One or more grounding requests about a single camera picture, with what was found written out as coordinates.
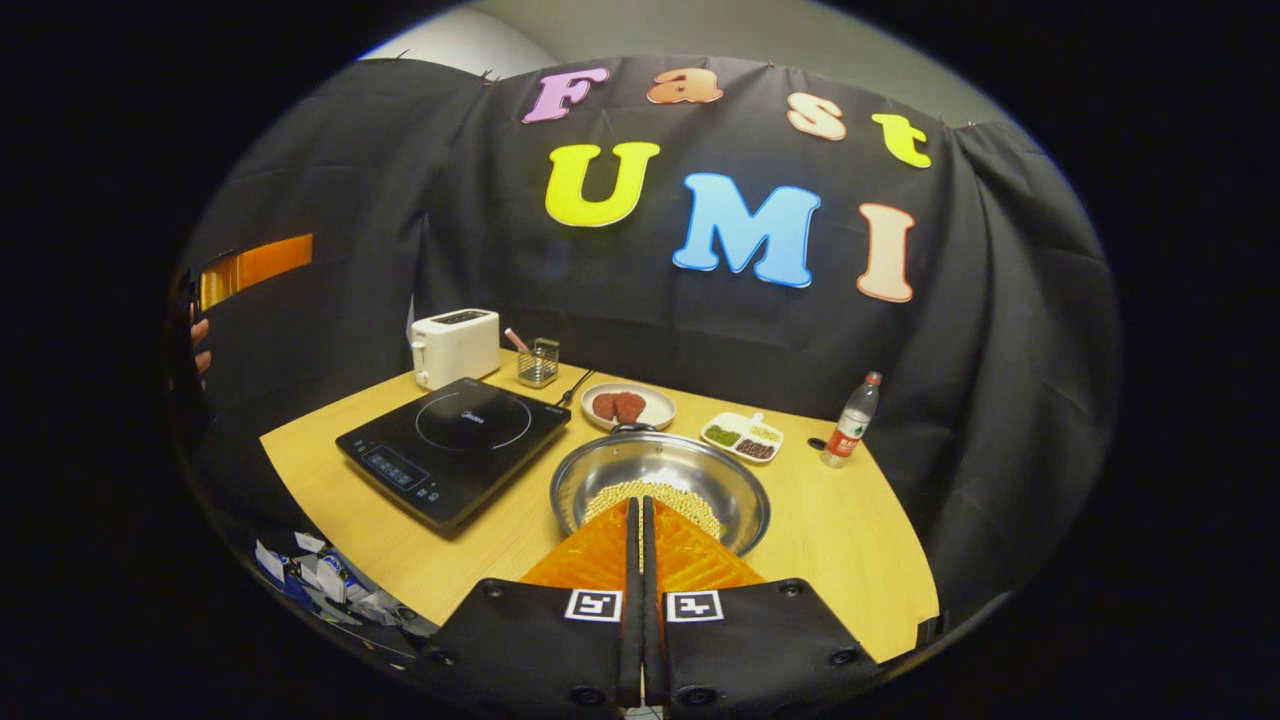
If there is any clear water bottle red label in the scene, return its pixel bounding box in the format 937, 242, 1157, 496
820, 371, 884, 469

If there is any wire mesh holder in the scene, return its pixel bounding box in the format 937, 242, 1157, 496
516, 337, 561, 389

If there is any steel pot with black handles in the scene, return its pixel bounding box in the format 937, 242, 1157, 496
549, 423, 772, 557

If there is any black backdrop cloth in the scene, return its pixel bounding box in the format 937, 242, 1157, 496
175, 55, 1121, 621

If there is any clutter of packets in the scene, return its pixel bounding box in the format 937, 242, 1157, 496
252, 530, 441, 641

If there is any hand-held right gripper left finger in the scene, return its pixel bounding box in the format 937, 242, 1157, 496
415, 497, 643, 716

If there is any white toaster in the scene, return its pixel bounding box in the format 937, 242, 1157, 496
410, 308, 501, 391

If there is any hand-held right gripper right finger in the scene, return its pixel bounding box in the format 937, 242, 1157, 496
642, 495, 881, 716

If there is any black induction cooktop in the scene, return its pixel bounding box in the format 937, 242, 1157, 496
335, 377, 573, 533

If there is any white divided bean dish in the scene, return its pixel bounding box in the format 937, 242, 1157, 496
700, 411, 785, 464

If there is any white round plate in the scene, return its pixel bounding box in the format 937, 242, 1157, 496
581, 382, 678, 432

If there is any heap of soybeans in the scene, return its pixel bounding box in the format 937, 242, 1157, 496
583, 480, 726, 541

